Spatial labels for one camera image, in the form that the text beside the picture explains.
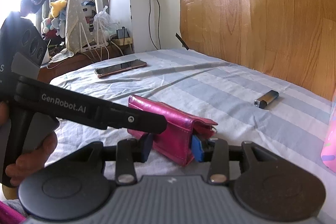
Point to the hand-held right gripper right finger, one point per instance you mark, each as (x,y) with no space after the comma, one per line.
(198,149)

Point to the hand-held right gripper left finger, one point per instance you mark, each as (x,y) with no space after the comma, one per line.
(147,146)

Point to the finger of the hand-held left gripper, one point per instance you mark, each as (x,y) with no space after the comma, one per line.
(141,121)

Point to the shiny pink wallet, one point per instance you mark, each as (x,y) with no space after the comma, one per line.
(170,129)

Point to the pink tin box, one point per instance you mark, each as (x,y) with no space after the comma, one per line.
(330,145)

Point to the person's left hand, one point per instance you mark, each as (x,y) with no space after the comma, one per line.
(34,161)

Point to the dark wooden side table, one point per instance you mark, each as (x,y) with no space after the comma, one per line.
(68,65)

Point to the white lace cloth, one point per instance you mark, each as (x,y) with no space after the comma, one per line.
(61,56)

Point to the smartphone in brown case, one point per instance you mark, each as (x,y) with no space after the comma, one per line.
(120,68)

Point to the striped bed sheet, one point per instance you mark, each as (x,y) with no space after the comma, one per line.
(210,82)

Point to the white pink plush toy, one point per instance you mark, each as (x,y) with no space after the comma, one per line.
(47,26)

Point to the beige power strip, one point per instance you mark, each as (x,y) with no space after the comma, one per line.
(123,41)

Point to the gold black lighter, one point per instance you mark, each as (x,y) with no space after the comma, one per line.
(267,98)

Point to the cream fabric board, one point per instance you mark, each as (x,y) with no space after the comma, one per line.
(73,22)

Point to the black tape strip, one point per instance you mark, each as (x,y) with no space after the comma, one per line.
(182,41)

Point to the black charger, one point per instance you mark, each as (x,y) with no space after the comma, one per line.
(122,33)

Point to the dark object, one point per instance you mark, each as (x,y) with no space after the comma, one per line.
(34,2)

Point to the yellow plush toy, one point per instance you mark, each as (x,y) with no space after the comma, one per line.
(59,6)

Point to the clear plastic bag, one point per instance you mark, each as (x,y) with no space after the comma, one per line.
(103,20)

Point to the wooden headboard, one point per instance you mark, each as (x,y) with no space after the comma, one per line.
(262,16)

